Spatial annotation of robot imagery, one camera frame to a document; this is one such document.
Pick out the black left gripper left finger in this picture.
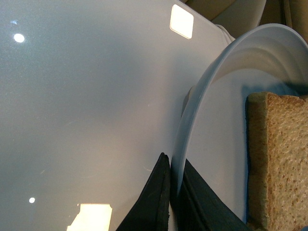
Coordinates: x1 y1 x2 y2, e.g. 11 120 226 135
117 153 170 231

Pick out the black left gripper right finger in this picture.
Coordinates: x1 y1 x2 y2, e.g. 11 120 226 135
170 160 250 231

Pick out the light blue plate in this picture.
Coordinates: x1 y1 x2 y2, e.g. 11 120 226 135
171 24 308 221

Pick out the brown bread slice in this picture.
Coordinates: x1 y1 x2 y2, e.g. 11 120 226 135
246 92 308 231

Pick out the beige chair right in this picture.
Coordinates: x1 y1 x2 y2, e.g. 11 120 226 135
182 0 308 41

